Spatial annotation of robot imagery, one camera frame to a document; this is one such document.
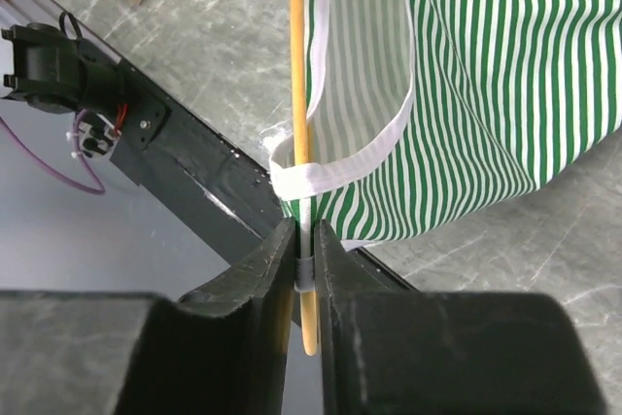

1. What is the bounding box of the green white striped tank top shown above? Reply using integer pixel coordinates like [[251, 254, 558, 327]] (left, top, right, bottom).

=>
[[269, 0, 621, 250]]

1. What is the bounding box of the aluminium rail frame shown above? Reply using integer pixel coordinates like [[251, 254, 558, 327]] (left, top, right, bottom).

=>
[[1, 0, 64, 28]]

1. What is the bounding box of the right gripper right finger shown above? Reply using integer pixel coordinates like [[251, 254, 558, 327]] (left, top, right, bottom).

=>
[[314, 222, 607, 414]]

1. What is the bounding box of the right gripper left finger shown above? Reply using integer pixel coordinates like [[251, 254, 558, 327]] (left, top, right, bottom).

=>
[[1, 219, 295, 414]]

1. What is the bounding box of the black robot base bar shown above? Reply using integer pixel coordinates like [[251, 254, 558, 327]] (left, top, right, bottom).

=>
[[91, 37, 282, 264]]

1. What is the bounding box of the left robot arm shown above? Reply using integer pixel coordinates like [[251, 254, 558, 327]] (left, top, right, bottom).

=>
[[1, 11, 125, 118]]

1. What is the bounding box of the yellow hanger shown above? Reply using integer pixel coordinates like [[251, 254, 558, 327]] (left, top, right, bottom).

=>
[[290, 0, 318, 356]]

